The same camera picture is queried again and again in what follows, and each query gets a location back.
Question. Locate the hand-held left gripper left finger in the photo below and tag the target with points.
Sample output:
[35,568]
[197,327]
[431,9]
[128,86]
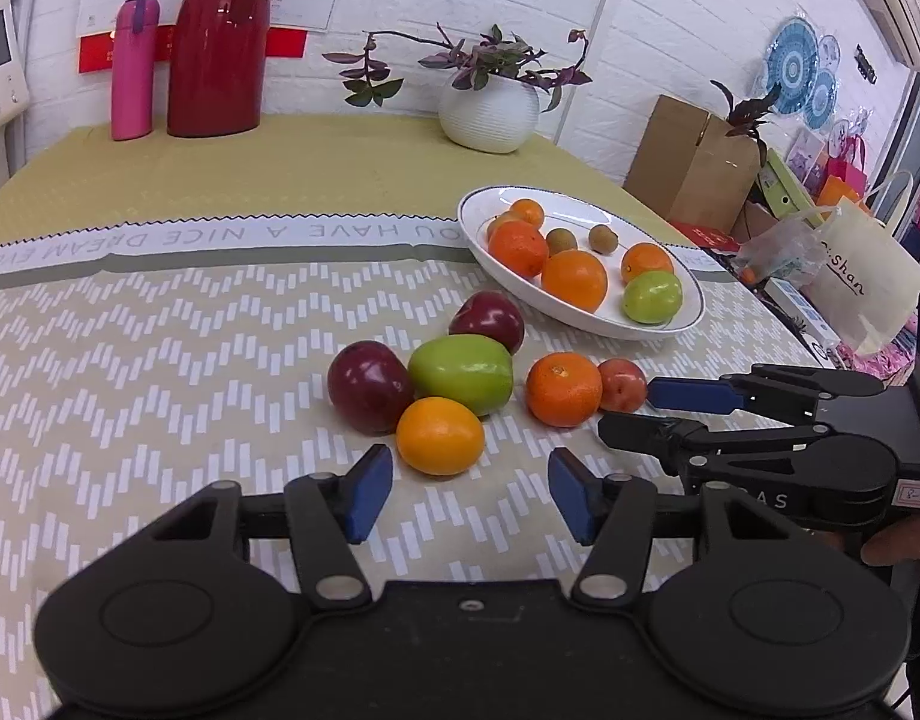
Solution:
[370,491]

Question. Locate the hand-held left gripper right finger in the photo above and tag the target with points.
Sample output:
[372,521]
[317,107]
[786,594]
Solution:
[572,491]

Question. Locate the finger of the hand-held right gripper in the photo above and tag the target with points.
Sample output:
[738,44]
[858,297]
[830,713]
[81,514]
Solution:
[647,431]
[685,395]

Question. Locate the small yellow orange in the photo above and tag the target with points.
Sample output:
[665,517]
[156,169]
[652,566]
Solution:
[440,435]

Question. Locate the mandarin orange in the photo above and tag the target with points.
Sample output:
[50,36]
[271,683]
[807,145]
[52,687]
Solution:
[518,249]
[563,388]

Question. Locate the small green apple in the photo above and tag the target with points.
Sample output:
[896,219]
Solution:
[653,298]

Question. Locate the dark red apple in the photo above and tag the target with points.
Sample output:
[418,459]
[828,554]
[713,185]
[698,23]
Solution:
[490,315]
[370,386]

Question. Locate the white plate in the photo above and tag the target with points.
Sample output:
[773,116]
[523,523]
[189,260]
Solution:
[595,326]

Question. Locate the large green apple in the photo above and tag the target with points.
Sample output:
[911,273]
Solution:
[461,373]

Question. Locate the large orange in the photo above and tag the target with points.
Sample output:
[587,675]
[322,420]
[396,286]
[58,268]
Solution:
[574,281]

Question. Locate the small brown fruit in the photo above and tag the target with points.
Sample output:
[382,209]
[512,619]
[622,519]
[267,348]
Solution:
[602,238]
[561,240]

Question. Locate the dark red apple back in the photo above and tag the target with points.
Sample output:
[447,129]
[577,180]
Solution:
[490,315]

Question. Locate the person's right hand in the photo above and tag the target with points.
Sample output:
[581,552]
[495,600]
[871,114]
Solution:
[898,544]

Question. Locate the red envelope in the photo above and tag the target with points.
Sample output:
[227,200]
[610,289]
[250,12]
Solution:
[707,236]

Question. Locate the clear plastic bag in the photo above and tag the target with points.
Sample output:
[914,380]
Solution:
[775,251]

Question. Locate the canvas tote bag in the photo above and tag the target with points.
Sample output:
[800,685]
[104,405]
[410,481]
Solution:
[865,270]

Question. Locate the cardboard box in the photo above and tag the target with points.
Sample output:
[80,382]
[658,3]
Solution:
[685,165]

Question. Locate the orange gift bag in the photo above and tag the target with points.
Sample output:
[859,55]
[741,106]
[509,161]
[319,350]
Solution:
[838,193]

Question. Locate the purple flower card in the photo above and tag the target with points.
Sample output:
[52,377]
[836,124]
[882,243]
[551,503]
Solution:
[805,157]

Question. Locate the dark purple plant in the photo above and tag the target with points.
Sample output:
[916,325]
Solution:
[745,116]

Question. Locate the pink gift bag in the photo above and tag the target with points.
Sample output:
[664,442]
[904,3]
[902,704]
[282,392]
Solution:
[848,154]

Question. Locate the medium blue round fan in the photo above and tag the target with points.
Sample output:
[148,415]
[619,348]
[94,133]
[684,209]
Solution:
[821,97]

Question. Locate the white pot purple plant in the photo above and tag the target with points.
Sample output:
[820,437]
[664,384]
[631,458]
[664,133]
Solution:
[490,116]

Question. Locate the large blue round fan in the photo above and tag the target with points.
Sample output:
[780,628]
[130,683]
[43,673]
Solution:
[793,64]

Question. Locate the small blue round fan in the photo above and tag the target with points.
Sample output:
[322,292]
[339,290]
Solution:
[828,52]

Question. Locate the red thermos jug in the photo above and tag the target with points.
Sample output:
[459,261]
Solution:
[216,52]

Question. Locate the pink bottle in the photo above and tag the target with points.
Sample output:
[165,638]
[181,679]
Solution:
[134,75]

